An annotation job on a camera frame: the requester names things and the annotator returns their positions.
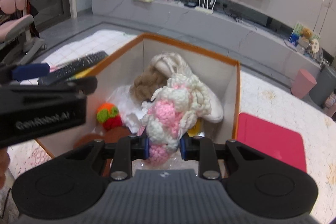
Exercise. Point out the white plastic bag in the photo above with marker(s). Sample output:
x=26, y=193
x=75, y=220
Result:
x=131, y=111

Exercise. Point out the teddy bear plush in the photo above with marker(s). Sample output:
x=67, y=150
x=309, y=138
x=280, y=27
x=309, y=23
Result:
x=306, y=34

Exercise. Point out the pink office chair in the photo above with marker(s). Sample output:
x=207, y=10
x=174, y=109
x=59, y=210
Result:
x=19, y=44

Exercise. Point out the red transparent ball box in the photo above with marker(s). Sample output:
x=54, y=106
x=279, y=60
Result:
x=273, y=140

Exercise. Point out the orange crochet ball toy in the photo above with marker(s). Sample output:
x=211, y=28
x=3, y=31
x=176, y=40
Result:
x=108, y=116

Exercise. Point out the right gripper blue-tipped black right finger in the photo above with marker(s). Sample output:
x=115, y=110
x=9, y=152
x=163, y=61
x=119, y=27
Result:
x=202, y=150

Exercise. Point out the white wifi router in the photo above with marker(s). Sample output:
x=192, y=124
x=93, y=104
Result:
x=206, y=6

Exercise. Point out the black remote control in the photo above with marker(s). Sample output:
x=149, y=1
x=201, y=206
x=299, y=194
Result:
x=73, y=68

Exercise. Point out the pink white knitted scarf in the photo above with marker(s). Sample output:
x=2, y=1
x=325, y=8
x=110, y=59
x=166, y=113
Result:
x=166, y=121

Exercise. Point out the brown knitted yarn piece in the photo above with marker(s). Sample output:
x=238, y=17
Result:
x=147, y=83

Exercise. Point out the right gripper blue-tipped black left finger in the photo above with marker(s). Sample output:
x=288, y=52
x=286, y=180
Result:
x=126, y=150

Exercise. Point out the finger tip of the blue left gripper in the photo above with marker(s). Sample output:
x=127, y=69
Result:
x=30, y=71

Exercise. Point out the white cloth shoe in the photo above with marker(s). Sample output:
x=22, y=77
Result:
x=179, y=75

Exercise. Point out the yellow cleaning cloth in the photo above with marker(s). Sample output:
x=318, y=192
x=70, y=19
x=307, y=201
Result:
x=197, y=128

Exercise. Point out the grey trash bin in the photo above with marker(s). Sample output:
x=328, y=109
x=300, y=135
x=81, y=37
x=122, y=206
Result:
x=326, y=83

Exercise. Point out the pink space heater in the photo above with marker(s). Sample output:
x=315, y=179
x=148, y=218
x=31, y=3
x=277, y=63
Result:
x=329, y=105

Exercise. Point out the white marble TV console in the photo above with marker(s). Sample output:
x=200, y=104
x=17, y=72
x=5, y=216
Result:
x=257, y=49

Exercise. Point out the orange cardboard storage box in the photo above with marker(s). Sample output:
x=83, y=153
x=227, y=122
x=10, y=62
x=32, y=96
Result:
x=220, y=73

